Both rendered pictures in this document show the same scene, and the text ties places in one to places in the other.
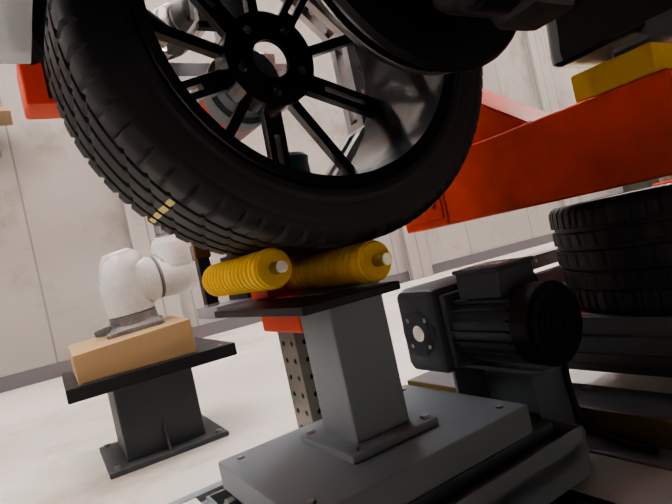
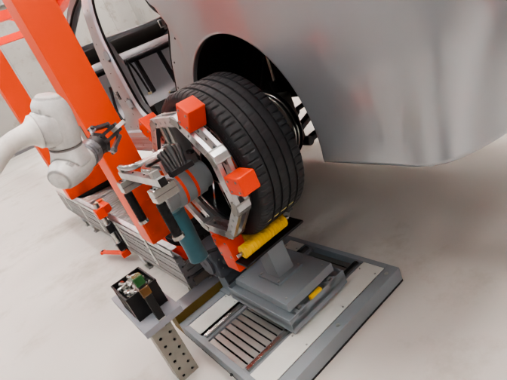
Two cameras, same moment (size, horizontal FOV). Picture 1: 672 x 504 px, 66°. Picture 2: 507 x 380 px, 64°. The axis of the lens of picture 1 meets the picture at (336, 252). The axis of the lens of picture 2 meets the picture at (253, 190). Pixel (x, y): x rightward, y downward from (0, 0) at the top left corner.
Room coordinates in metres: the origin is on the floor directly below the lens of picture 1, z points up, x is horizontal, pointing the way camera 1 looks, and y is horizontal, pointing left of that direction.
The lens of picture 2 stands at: (0.72, 1.66, 1.32)
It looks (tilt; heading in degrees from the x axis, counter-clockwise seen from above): 22 degrees down; 272
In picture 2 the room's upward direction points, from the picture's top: 24 degrees counter-clockwise
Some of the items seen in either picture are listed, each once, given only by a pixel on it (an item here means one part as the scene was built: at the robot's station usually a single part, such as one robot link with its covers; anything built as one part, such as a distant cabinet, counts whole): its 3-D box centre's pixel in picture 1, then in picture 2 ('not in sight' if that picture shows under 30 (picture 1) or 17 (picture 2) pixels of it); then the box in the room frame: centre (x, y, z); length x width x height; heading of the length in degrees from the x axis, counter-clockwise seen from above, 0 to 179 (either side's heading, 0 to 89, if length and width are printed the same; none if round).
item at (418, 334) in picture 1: (507, 353); (240, 250); (0.99, -0.28, 0.26); 0.42 x 0.18 x 0.35; 32
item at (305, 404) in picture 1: (310, 372); (165, 338); (1.42, 0.14, 0.21); 0.10 x 0.10 x 0.42; 32
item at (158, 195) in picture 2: not in sight; (163, 190); (1.05, 0.35, 0.93); 0.09 x 0.05 x 0.05; 32
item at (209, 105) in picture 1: (230, 101); (182, 185); (1.02, 0.14, 0.85); 0.21 x 0.14 x 0.14; 32
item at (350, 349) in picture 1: (354, 373); (273, 255); (0.82, 0.01, 0.32); 0.40 x 0.30 x 0.28; 122
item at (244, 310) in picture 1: (295, 301); (265, 239); (0.82, 0.08, 0.45); 0.34 x 0.16 x 0.01; 32
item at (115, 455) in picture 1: (152, 401); not in sight; (1.79, 0.73, 0.15); 0.50 x 0.50 x 0.30; 30
